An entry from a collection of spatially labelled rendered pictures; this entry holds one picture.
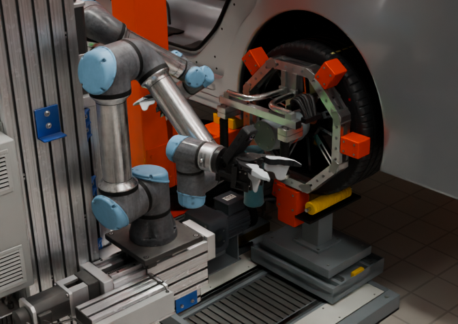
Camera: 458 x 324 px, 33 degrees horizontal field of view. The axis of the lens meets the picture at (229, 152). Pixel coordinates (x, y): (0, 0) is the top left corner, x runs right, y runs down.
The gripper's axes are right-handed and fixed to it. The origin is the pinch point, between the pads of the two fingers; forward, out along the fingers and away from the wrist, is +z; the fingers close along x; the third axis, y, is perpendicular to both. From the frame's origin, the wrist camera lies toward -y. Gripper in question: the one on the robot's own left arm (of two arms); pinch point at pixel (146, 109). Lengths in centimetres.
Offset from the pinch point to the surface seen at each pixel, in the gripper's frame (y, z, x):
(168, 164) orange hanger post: 10.7, 15.3, 25.2
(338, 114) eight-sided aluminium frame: 22, -65, 38
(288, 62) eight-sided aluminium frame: -5, -54, 28
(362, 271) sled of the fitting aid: 60, -24, 100
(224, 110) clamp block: 6.9, -25.8, 18.0
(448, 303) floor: 75, -44, 135
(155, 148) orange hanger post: 7.7, 11.6, 14.9
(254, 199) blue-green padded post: 31, -9, 50
